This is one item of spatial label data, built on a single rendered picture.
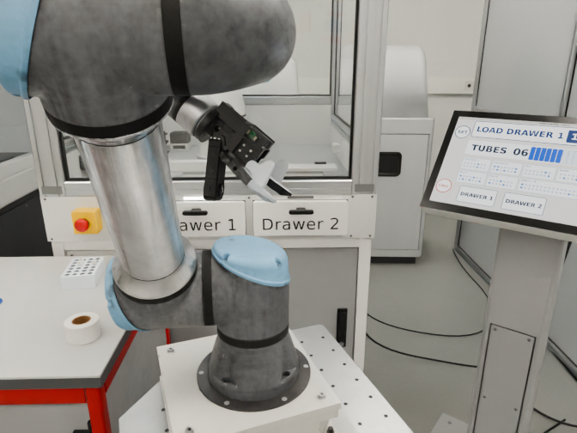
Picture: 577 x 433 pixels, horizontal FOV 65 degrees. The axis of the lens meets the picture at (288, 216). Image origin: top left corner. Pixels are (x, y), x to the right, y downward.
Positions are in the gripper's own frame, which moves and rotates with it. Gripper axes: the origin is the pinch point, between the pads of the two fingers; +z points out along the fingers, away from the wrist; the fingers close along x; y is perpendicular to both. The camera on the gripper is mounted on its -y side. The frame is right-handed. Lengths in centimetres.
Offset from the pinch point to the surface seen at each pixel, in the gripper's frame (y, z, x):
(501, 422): -18, 88, 56
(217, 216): -27, -17, 50
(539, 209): 32, 45, 35
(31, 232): -102, -84, 91
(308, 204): -6, 1, 55
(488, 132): 41, 26, 51
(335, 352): -18.4, 27.6, 8.5
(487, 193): 28, 35, 41
